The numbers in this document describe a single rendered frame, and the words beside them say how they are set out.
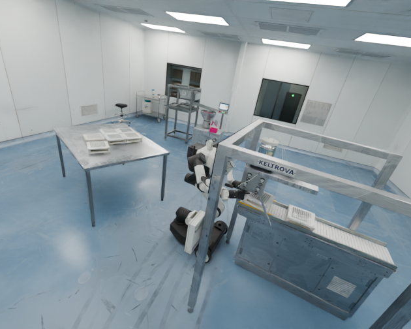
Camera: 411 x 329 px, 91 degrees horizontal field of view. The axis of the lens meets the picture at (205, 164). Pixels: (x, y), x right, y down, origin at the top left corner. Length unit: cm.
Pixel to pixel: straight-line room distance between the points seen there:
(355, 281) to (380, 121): 578
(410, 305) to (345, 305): 122
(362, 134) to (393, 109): 91
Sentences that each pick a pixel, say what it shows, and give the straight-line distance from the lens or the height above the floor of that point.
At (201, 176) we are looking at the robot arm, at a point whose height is 112.
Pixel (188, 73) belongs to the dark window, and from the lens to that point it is 764.
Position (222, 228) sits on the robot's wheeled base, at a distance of 273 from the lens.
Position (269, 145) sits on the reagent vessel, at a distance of 182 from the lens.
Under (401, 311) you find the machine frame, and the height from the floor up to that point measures 109.
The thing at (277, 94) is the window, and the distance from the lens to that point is 703.
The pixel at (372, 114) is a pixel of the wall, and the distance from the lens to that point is 755.
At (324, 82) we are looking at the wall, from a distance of 713.
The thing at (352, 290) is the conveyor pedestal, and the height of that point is 41.
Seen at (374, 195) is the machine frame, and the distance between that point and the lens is 116.
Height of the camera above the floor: 201
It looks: 25 degrees down
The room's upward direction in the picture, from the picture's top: 10 degrees clockwise
